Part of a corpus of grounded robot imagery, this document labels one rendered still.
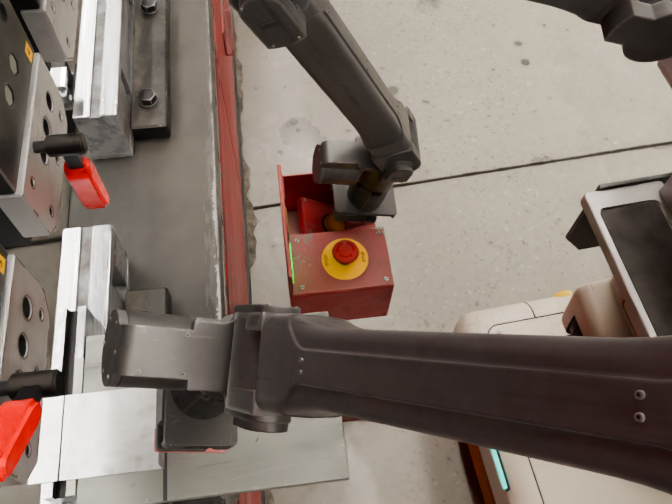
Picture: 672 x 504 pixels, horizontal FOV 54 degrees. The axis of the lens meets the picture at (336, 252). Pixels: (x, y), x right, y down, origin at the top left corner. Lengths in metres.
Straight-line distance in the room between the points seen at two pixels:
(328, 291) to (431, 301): 0.90
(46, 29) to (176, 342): 0.34
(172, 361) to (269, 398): 0.10
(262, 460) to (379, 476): 1.03
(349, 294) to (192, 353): 0.55
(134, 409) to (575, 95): 1.98
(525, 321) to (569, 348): 1.34
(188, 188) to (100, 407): 0.38
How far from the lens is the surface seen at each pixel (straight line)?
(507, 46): 2.51
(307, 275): 1.00
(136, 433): 0.71
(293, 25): 0.61
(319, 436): 0.69
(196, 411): 0.59
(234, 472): 0.69
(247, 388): 0.45
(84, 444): 0.73
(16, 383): 0.47
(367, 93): 0.76
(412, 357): 0.31
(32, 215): 0.58
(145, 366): 0.48
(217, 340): 0.49
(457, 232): 1.99
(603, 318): 1.03
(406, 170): 0.89
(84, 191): 0.62
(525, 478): 1.48
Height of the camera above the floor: 1.67
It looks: 61 degrees down
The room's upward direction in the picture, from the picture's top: 3 degrees clockwise
